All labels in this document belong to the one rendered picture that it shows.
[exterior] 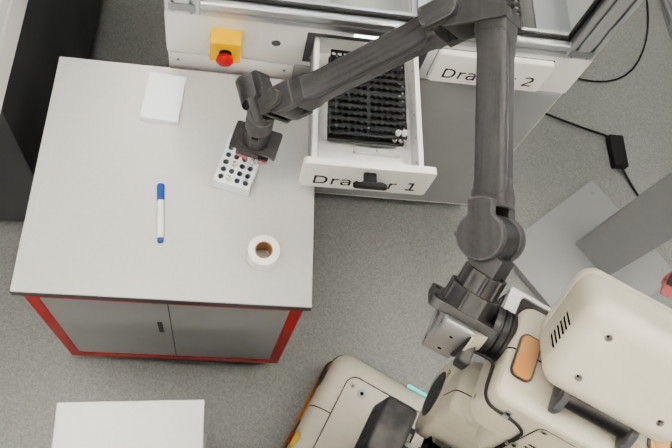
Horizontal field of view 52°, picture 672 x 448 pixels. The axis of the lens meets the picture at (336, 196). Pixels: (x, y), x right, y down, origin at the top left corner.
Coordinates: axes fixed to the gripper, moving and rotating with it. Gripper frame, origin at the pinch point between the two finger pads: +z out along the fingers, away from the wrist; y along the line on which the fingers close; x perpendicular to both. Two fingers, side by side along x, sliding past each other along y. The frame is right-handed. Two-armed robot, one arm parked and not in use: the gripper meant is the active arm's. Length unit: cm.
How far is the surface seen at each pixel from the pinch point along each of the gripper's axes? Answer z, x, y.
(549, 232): 76, -46, -105
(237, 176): 1.5, 4.8, 2.0
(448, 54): -12, -36, -36
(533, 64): -12, -41, -57
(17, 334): 82, 39, 55
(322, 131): -2.6, -10.8, -13.2
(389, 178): -8.3, -1.3, -30.1
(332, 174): -7.7, 1.8, -17.9
